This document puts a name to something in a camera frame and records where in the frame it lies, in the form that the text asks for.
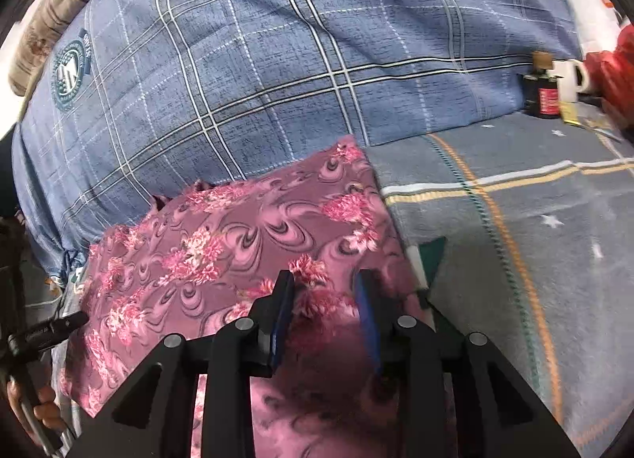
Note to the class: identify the pink floral garment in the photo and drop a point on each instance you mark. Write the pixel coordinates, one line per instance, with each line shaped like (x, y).
(223, 240)

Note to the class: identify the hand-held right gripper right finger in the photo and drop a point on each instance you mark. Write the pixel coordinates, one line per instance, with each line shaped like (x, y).
(369, 324)

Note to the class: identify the person's left hand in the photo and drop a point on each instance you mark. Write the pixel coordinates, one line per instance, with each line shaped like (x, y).
(47, 413)

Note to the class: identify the white paper bag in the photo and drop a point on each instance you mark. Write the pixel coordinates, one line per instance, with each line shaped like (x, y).
(584, 7)

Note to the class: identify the grey patterned bed sheet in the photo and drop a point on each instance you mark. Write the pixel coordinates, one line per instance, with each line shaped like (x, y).
(545, 264)

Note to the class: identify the brown floral pillow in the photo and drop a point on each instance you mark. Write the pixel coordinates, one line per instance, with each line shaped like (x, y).
(54, 7)

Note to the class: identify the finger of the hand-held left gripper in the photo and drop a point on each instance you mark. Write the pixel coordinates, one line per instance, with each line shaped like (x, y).
(49, 330)

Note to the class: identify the white mug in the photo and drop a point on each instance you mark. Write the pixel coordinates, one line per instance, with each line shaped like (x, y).
(564, 81)

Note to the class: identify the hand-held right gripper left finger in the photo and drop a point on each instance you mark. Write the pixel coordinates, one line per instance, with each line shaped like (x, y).
(282, 319)

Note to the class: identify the red plastic bag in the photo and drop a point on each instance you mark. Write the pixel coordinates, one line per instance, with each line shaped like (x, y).
(614, 71)

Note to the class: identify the dark bottle with red label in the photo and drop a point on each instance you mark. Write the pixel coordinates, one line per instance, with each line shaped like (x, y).
(537, 96)

